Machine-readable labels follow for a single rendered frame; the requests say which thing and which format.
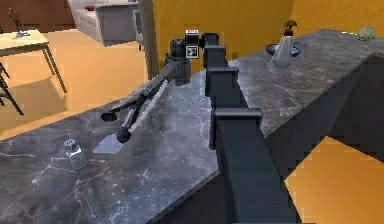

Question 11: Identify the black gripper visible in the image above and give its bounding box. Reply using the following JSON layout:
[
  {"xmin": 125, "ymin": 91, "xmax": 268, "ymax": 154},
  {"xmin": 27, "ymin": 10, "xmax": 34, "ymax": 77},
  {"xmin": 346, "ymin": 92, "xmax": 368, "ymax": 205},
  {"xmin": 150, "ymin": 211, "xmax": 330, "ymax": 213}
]
[{"xmin": 100, "ymin": 38, "xmax": 193, "ymax": 144}]

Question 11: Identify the silver metal spatula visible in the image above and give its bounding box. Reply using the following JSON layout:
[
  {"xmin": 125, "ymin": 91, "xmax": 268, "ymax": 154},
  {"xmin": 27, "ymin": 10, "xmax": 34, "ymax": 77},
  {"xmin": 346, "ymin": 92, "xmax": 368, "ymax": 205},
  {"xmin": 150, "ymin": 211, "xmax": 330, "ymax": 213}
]
[{"xmin": 92, "ymin": 79, "xmax": 169, "ymax": 155}]

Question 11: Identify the grey marble kitchen counter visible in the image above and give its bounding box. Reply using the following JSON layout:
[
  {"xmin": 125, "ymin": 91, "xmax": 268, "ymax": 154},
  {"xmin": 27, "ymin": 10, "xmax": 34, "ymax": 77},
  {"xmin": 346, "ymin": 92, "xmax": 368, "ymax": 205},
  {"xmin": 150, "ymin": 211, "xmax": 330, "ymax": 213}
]
[{"xmin": 0, "ymin": 28, "xmax": 384, "ymax": 224}]

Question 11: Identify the glass salt shaker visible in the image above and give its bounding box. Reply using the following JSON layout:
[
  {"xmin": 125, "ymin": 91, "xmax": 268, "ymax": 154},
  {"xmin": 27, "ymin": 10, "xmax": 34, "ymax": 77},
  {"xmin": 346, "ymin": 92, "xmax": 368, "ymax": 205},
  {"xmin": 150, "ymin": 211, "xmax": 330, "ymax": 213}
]
[{"xmin": 63, "ymin": 138, "xmax": 88, "ymax": 170}]

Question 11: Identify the grey sofa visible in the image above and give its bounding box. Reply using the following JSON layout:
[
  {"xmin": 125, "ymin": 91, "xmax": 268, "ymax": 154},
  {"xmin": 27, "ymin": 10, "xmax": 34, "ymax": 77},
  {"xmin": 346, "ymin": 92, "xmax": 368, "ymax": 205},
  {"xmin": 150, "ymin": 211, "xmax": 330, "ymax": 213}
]
[{"xmin": 67, "ymin": 0, "xmax": 140, "ymax": 47}]

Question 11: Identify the pale wooden table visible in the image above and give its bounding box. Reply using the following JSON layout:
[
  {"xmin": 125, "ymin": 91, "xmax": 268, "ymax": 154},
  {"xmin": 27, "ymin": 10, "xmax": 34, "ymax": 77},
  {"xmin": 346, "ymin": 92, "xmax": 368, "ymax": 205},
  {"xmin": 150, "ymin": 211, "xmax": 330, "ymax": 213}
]
[{"xmin": 0, "ymin": 28, "xmax": 68, "ymax": 95}]

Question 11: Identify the black chair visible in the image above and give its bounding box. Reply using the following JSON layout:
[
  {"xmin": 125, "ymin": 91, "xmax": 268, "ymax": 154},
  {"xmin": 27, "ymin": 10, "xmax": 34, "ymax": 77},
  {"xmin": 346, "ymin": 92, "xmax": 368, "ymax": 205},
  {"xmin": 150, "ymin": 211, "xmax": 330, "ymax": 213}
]
[{"xmin": 0, "ymin": 26, "xmax": 25, "ymax": 116}]

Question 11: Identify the dark figurine statue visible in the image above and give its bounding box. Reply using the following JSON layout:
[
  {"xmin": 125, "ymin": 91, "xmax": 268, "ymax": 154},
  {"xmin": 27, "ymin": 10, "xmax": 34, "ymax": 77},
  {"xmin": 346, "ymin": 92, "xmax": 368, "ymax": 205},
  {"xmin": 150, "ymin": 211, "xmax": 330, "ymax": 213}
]
[{"xmin": 7, "ymin": 7, "xmax": 31, "ymax": 38}]

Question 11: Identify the grey spray bottle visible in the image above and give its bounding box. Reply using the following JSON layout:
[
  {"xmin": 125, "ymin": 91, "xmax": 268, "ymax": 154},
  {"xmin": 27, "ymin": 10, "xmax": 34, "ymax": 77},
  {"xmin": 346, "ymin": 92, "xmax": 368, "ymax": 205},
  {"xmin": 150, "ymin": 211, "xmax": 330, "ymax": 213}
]
[{"xmin": 271, "ymin": 20, "xmax": 298, "ymax": 68}]

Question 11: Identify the blue plate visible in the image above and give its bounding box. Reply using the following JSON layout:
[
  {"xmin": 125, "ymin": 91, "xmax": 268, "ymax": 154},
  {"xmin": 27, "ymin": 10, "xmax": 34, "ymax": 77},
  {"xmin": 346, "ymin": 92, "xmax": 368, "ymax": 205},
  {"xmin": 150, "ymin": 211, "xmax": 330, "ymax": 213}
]
[{"xmin": 265, "ymin": 43, "xmax": 301, "ymax": 58}]

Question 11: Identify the green lettuce head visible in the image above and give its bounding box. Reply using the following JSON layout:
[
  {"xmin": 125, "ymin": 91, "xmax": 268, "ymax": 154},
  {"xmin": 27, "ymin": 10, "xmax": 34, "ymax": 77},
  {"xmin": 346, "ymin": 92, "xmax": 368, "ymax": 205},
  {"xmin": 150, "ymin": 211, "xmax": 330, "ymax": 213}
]
[{"xmin": 357, "ymin": 25, "xmax": 377, "ymax": 42}]

